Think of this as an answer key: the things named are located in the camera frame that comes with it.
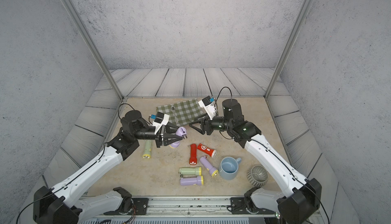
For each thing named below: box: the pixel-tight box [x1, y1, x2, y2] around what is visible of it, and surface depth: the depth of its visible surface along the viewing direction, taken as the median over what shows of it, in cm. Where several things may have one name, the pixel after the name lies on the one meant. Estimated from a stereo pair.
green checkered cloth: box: [156, 98, 207, 126], surface depth 114 cm
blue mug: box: [218, 156, 242, 181], surface depth 83 cm
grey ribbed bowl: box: [246, 164, 269, 188], surface depth 79 cm
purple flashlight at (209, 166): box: [199, 155, 219, 178], surface depth 86 cm
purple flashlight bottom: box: [180, 175, 205, 186], surface depth 80 cm
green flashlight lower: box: [178, 166, 202, 176], surface depth 83 cm
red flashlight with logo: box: [197, 143, 218, 158], surface depth 91 cm
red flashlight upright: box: [188, 143, 198, 166], surface depth 91 cm
